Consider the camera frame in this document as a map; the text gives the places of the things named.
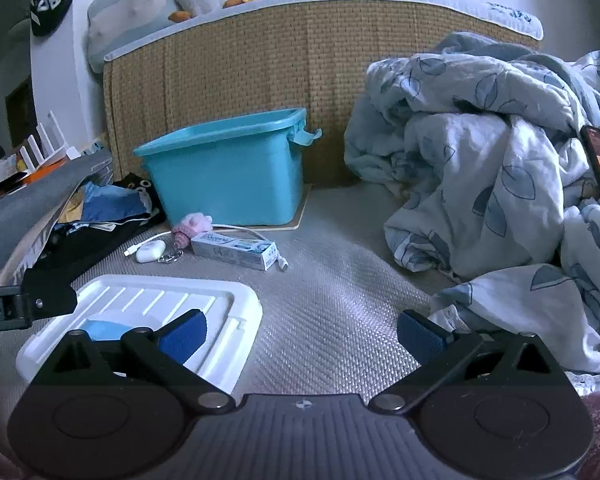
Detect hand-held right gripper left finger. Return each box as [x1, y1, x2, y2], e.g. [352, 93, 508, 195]
[44, 309, 236, 414]

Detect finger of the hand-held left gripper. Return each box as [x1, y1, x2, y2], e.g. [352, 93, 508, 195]
[15, 269, 79, 324]

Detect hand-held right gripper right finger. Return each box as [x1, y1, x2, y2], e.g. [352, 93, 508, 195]
[369, 310, 567, 416]

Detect small white round case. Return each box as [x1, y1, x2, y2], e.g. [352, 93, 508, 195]
[135, 240, 167, 264]

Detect toothpaste box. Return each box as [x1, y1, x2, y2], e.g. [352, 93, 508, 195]
[190, 232, 277, 271]

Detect pink plush keychain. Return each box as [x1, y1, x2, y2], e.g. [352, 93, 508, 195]
[159, 212, 214, 264]

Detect blue plastic storage bin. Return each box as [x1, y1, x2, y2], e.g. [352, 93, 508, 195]
[132, 106, 323, 228]

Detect pile of dark clothes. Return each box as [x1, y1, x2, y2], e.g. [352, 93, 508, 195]
[39, 172, 169, 282]

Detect light blue pad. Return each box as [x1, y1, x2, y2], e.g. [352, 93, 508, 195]
[81, 317, 137, 342]

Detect blue folded clothes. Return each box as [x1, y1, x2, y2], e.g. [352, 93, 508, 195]
[74, 182, 149, 224]

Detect white router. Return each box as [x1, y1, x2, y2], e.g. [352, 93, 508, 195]
[17, 112, 81, 174]

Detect leaf print blanket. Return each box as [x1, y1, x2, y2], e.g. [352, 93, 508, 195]
[344, 31, 600, 396]

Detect woven rattan mattress side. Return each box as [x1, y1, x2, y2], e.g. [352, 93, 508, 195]
[102, 0, 542, 187]

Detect light blue plush pillow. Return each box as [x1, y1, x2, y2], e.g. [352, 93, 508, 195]
[86, 0, 182, 74]

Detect white charging cable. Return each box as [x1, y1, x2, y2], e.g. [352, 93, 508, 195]
[124, 223, 290, 272]

